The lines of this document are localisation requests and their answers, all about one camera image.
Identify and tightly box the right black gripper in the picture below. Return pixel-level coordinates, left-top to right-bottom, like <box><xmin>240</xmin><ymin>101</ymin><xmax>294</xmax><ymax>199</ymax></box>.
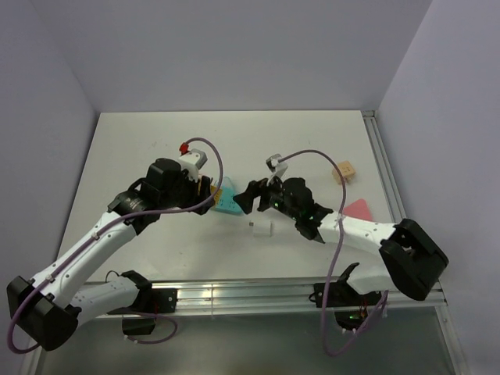
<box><xmin>233</xmin><ymin>170</ymin><xmax>300</xmax><ymax>221</ymax></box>

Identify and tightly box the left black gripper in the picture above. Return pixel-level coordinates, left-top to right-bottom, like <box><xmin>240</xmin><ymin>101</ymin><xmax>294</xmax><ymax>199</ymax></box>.
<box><xmin>159</xmin><ymin>167</ymin><xmax>215</xmax><ymax>215</ymax></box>

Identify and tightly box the teal triangular power strip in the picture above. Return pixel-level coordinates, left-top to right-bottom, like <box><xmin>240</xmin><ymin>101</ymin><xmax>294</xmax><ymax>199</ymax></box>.
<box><xmin>212</xmin><ymin>177</ymin><xmax>243</xmax><ymax>216</ymax></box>

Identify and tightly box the yellow cube socket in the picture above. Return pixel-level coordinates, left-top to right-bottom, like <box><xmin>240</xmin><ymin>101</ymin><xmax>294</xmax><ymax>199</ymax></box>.
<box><xmin>198</xmin><ymin>176</ymin><xmax>223</xmax><ymax>199</ymax></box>

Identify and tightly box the white charger adapter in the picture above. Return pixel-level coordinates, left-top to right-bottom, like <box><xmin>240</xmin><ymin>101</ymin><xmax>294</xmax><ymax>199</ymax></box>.
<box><xmin>249</xmin><ymin>220</ymin><xmax>273</xmax><ymax>238</ymax></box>

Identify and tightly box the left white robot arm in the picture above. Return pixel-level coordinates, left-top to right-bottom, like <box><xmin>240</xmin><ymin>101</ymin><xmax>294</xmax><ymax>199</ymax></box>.
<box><xmin>6</xmin><ymin>152</ymin><xmax>214</xmax><ymax>354</ymax></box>

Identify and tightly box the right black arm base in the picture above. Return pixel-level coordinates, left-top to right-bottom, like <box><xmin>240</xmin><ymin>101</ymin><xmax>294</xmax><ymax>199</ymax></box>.
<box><xmin>327</xmin><ymin>282</ymin><xmax>387</xmax><ymax>332</ymax></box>

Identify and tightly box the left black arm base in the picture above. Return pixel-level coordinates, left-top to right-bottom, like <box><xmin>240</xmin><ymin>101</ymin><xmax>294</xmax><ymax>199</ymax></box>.
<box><xmin>121</xmin><ymin>288</ymin><xmax>178</xmax><ymax>345</ymax></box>

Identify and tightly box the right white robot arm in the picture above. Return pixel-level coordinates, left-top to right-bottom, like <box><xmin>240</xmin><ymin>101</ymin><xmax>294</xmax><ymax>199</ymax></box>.
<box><xmin>234</xmin><ymin>177</ymin><xmax>449</xmax><ymax>305</ymax></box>

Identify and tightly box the beige cube socket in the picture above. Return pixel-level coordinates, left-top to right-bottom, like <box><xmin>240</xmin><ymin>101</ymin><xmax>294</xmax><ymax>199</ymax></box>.
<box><xmin>332</xmin><ymin>161</ymin><xmax>356</xmax><ymax>185</ymax></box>

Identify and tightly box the pink triangular power strip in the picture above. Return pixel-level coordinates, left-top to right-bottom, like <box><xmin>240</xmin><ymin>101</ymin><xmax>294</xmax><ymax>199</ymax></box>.
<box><xmin>343</xmin><ymin>198</ymin><xmax>373</xmax><ymax>221</ymax></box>

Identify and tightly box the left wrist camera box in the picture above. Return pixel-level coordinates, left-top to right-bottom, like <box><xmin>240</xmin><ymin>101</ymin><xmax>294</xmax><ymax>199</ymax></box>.
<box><xmin>177</xmin><ymin>142</ymin><xmax>208</xmax><ymax>182</ymax></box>

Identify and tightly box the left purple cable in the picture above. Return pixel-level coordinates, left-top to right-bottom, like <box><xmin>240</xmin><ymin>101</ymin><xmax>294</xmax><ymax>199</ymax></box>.
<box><xmin>6</xmin><ymin>137</ymin><xmax>224</xmax><ymax>355</ymax></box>

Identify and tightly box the purple cable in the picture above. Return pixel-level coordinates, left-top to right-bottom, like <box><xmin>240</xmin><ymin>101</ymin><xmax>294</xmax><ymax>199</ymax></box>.
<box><xmin>277</xmin><ymin>150</ymin><xmax>390</xmax><ymax>357</ymax></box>
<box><xmin>6</xmin><ymin>137</ymin><xmax>224</xmax><ymax>355</ymax></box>

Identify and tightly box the aluminium rail frame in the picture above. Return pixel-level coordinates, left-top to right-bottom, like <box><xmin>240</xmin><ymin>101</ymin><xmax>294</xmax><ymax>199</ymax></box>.
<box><xmin>33</xmin><ymin>110</ymin><xmax>470</xmax><ymax>374</ymax></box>

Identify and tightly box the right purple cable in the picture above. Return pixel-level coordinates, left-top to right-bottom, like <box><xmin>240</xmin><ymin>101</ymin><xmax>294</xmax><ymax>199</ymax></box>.
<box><xmin>277</xmin><ymin>150</ymin><xmax>390</xmax><ymax>357</ymax></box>

